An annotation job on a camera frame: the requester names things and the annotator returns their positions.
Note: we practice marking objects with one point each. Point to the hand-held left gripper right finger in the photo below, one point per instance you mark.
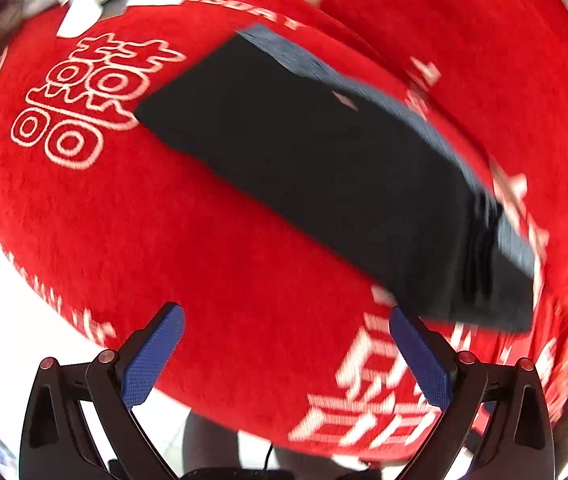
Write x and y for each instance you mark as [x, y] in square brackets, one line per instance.
[421, 360]

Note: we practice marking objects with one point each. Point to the black pants with blue trim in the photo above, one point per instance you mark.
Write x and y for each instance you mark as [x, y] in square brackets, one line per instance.
[324, 170]

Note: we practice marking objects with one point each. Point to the red printed blanket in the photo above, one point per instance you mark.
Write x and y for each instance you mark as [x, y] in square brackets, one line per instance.
[163, 220]

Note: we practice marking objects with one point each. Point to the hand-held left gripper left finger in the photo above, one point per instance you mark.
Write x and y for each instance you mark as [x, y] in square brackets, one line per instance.
[151, 360]

